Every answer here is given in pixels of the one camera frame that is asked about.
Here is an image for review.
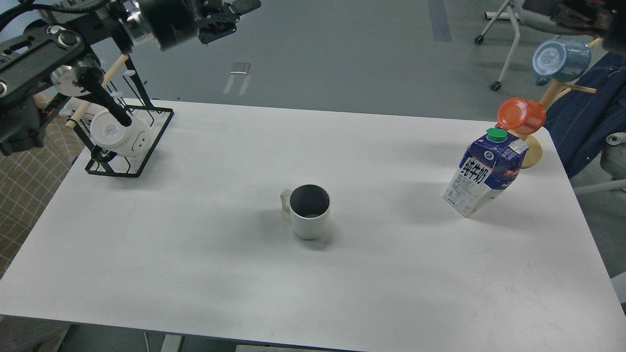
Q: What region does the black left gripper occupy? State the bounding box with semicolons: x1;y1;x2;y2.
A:
130;0;262;51

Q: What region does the white ribbed mug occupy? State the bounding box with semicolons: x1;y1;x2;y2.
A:
280;184;331;241

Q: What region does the blue white milk carton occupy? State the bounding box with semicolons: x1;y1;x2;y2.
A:
443;128;530;218

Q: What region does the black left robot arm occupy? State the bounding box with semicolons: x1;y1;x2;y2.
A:
0;0;261;156

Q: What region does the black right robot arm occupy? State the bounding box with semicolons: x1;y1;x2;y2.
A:
521;0;626;56

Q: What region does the white cup on rack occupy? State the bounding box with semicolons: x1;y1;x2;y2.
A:
89;110;152;157
59;97;105;123

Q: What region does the beige checkered cloth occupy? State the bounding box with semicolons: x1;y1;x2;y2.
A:
0;115;84;275

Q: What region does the grey office chair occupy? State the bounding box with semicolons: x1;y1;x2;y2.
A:
474;0;584;92

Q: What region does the orange mug on stand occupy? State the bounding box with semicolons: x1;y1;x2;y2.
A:
495;97;546;135

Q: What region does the blue mug on stand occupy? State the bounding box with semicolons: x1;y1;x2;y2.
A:
532;39;592;86

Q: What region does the wooden mug tree stand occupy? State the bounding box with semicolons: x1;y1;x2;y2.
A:
507;38;603;169

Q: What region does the dark blue denim cloth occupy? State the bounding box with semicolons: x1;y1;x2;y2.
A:
544;53;626;178

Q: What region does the black wire cup rack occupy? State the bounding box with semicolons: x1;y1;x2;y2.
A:
60;54;174;178

